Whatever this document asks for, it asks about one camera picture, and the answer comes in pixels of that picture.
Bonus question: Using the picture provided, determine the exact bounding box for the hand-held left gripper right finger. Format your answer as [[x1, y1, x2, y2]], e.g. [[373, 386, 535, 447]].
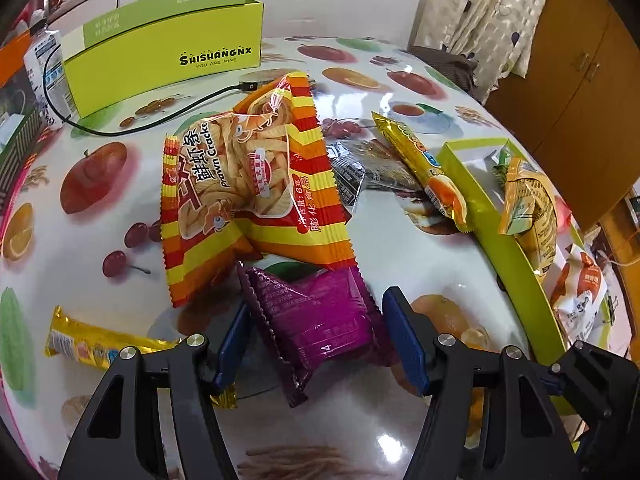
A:
[[382, 287, 578, 480]]

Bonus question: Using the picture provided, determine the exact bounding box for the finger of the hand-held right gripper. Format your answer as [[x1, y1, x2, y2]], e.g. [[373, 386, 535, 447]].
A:
[[536, 339, 640, 428]]

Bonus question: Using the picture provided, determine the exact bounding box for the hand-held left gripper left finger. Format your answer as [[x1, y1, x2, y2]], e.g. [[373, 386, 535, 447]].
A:
[[57, 300, 251, 480]]

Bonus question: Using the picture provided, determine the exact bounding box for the white and orange snack bag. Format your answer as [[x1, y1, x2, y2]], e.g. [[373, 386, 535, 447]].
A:
[[550, 244, 610, 347]]

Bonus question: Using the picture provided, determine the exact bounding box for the purple snack packet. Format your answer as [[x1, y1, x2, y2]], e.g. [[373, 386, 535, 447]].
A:
[[236, 262, 401, 408]]

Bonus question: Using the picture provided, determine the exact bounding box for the lime green box lid tray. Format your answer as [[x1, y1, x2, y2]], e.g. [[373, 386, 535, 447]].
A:
[[436, 137, 593, 416]]

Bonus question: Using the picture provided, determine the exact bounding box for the long yellow wafer packet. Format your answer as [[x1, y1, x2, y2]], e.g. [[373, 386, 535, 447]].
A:
[[371, 111, 473, 234], [45, 305, 240, 409]]

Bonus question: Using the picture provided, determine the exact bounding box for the red yellow striped cracker packet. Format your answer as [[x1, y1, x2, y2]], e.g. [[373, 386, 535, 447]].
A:
[[160, 72, 358, 309]]

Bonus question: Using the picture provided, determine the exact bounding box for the silver clear packet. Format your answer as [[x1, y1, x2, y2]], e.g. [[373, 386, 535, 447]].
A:
[[324, 139, 426, 207]]

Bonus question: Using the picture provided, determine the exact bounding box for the large yellow chip bag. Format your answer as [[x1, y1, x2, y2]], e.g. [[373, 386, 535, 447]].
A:
[[499, 156, 560, 277]]

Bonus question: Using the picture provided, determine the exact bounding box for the dark brown cloth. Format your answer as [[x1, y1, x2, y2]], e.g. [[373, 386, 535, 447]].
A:
[[409, 45, 483, 106]]

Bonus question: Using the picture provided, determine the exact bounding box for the lime green cardboard box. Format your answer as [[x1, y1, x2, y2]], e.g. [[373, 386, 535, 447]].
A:
[[62, 0, 264, 119]]

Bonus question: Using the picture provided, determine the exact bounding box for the wooden cabinet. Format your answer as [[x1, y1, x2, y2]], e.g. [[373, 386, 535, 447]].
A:
[[482, 0, 640, 233]]

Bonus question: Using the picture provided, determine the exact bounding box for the cream patterned curtain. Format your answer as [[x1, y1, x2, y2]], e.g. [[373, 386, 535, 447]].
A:
[[407, 0, 557, 106]]

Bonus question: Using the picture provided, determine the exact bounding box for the white plastic bottle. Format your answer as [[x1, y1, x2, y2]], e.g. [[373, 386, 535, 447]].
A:
[[22, 29, 79, 126]]

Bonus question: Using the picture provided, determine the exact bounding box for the orange box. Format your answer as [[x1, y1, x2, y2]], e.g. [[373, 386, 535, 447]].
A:
[[0, 42, 28, 88]]

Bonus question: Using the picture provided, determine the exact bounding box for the black cable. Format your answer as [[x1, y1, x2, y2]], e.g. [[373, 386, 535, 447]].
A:
[[42, 42, 262, 137]]

